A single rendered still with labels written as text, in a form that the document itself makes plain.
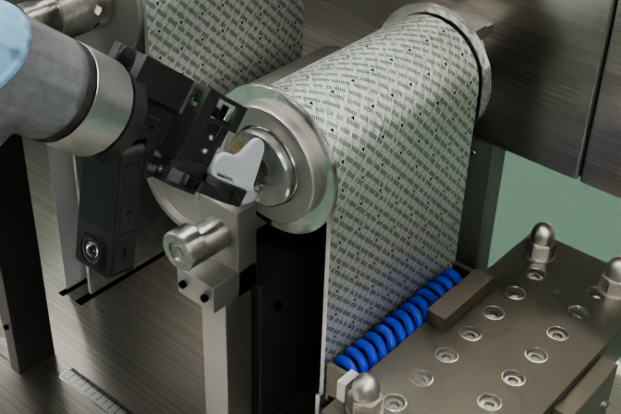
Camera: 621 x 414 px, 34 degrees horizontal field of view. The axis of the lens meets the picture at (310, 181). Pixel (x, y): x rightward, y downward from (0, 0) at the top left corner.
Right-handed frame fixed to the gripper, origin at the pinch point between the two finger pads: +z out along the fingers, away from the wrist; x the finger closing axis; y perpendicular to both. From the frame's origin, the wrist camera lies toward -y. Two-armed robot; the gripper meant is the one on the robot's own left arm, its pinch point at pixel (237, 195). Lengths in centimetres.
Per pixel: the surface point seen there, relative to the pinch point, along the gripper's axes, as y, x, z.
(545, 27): 29.2, -8.8, 23.8
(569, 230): 23, 45, 218
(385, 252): 0.8, -6.5, 18.4
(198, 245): -5.6, 1.4, 0.1
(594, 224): 28, 41, 224
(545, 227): 10.9, -13.3, 37.8
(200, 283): -9.2, 2.4, 4.3
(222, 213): -2.3, 2.6, 2.7
